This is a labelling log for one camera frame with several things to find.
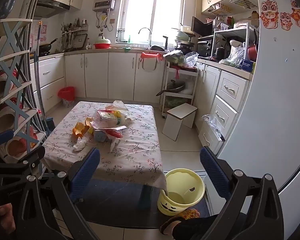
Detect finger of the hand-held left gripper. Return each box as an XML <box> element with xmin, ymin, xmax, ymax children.
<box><xmin>4</xmin><ymin>145</ymin><xmax>46</xmax><ymax>173</ymax></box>
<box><xmin>0</xmin><ymin>129</ymin><xmax>14</xmax><ymax>147</ymax></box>

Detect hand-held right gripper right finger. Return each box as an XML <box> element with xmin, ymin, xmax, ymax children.
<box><xmin>199</xmin><ymin>146</ymin><xmax>285</xmax><ymax>240</ymax></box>

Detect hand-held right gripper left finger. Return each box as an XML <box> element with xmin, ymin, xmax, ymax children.
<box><xmin>15</xmin><ymin>147</ymin><xmax>101</xmax><ymax>240</ymax></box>

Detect yellow plastic bucket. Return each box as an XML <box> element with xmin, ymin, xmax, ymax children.
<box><xmin>157</xmin><ymin>168</ymin><xmax>205</xmax><ymax>216</ymax></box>

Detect blue milk carton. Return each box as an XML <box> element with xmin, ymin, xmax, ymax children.
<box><xmin>94</xmin><ymin>130</ymin><xmax>108</xmax><ymax>142</ymax></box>

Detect white bag red print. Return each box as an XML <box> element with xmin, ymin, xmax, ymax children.
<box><xmin>105</xmin><ymin>100</ymin><xmax>129</xmax><ymax>112</ymax></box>

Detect red-lined trash bin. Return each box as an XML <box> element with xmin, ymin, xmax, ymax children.
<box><xmin>58</xmin><ymin>86</ymin><xmax>75</xmax><ymax>108</ymax></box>

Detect person's left hand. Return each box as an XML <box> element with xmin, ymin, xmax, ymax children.
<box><xmin>0</xmin><ymin>203</ymin><xmax>17</xmax><ymax>240</ymax></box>

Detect white crumpled tissue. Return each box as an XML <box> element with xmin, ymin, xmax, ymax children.
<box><xmin>73</xmin><ymin>140</ymin><xmax>87</xmax><ymax>152</ymax></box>

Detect white wrapper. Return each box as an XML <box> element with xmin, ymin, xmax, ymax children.
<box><xmin>110</xmin><ymin>137</ymin><xmax>121</xmax><ymax>152</ymax></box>

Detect clear crinkled plastic bag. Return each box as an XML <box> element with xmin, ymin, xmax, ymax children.
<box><xmin>202</xmin><ymin>114</ymin><xmax>225</xmax><ymax>140</ymax></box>

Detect red snack packet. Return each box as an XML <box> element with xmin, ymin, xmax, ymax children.
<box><xmin>105</xmin><ymin>129</ymin><xmax>124</xmax><ymax>139</ymax></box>

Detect floral slipper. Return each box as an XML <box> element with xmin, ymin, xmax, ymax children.
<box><xmin>160</xmin><ymin>208</ymin><xmax>200</xmax><ymax>234</ymax></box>

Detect person's black trouser leg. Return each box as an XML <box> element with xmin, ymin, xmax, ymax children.
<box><xmin>172</xmin><ymin>214</ymin><xmax>240</xmax><ymax>240</ymax></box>

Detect clear bag with packaging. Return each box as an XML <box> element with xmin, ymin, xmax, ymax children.
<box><xmin>92</xmin><ymin>109</ymin><xmax>127</xmax><ymax>130</ymax></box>

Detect table with floral tablecloth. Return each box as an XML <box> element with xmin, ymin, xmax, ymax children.
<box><xmin>41</xmin><ymin>101</ymin><xmax>167</xmax><ymax>193</ymax></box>

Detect mop with metal pole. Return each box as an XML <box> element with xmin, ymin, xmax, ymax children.
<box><xmin>30</xmin><ymin>21</ymin><xmax>56</xmax><ymax>137</ymax></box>

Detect white wooden stool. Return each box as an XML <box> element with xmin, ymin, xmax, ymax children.
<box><xmin>162</xmin><ymin>103</ymin><xmax>198</xmax><ymax>142</ymax></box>

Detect white drawer cabinet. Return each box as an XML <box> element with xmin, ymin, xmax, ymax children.
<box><xmin>197</xmin><ymin>61</ymin><xmax>252</xmax><ymax>155</ymax></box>

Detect black wok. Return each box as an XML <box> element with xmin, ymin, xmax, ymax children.
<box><xmin>156</xmin><ymin>80</ymin><xmax>186</xmax><ymax>97</ymax></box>

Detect white lower cabinets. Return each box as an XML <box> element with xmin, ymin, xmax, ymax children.
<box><xmin>30</xmin><ymin>50</ymin><xmax>171</xmax><ymax>113</ymax></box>

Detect black frying pan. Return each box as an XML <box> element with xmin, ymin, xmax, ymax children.
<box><xmin>39</xmin><ymin>38</ymin><xmax>58</xmax><ymax>54</ymax></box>

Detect white refrigerator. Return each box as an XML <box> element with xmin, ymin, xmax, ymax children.
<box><xmin>216</xmin><ymin>0</ymin><xmax>300</xmax><ymax>240</ymax></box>

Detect white shelf cart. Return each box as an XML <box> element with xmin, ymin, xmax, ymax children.
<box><xmin>161</xmin><ymin>61</ymin><xmax>199</xmax><ymax>118</ymax></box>

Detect blue box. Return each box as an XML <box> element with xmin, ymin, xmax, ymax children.
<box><xmin>241</xmin><ymin>59</ymin><xmax>256</xmax><ymax>73</ymax></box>

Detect plastic bag of vegetables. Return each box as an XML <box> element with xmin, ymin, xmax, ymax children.
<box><xmin>219</xmin><ymin>45</ymin><xmax>245</xmax><ymax>68</ymax></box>

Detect bag of green vegetables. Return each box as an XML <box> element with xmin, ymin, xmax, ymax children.
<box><xmin>164</xmin><ymin>50</ymin><xmax>185</xmax><ymax>65</ymax></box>

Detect black kitchen appliance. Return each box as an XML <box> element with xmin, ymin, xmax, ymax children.
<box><xmin>197</xmin><ymin>40</ymin><xmax>212</xmax><ymax>57</ymax></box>

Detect red pot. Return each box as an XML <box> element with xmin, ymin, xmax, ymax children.
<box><xmin>247</xmin><ymin>44</ymin><xmax>258</xmax><ymax>62</ymax></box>

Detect red basin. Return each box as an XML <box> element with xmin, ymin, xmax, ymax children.
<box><xmin>93</xmin><ymin>36</ymin><xmax>112</xmax><ymax>49</ymax></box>

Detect red tote bag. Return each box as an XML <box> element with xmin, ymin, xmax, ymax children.
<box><xmin>139</xmin><ymin>52</ymin><xmax>163</xmax><ymax>72</ymax></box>

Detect stack of pots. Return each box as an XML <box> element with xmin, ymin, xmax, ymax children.
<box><xmin>174</xmin><ymin>25</ymin><xmax>193</xmax><ymax>53</ymax></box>

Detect black range hood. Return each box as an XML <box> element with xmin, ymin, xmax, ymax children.
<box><xmin>32</xmin><ymin>0</ymin><xmax>70</xmax><ymax>19</ymax></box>

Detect white countertop rack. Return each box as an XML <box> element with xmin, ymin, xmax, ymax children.
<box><xmin>211</xmin><ymin>26</ymin><xmax>258</xmax><ymax>61</ymax></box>

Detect metal sink faucet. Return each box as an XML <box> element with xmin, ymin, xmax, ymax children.
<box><xmin>138</xmin><ymin>27</ymin><xmax>152</xmax><ymax>49</ymax></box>

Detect small lion dance sticker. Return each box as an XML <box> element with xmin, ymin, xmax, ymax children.
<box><xmin>280</xmin><ymin>12</ymin><xmax>292</xmax><ymax>28</ymax></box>

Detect kitchen window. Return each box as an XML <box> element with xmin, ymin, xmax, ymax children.
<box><xmin>116</xmin><ymin>0</ymin><xmax>186</xmax><ymax>44</ymax></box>

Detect red wall stickers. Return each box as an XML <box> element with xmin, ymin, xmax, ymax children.
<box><xmin>30</xmin><ymin>24</ymin><xmax>48</xmax><ymax>46</ymax></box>

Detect wall utensil rack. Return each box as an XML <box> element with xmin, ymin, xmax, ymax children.
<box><xmin>61</xmin><ymin>17</ymin><xmax>88</xmax><ymax>52</ymax></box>

